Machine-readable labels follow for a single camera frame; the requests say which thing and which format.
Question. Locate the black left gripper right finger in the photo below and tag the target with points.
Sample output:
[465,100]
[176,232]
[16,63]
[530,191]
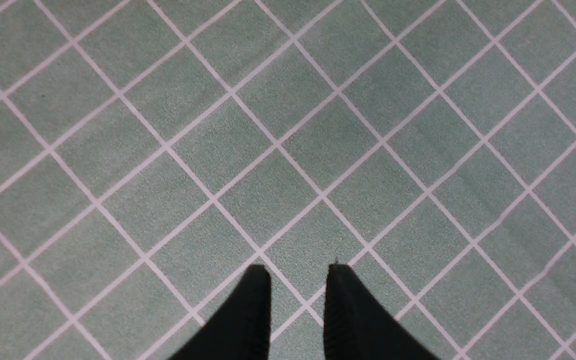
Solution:
[357,327]

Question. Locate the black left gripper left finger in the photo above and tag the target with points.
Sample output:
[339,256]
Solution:
[240,329]

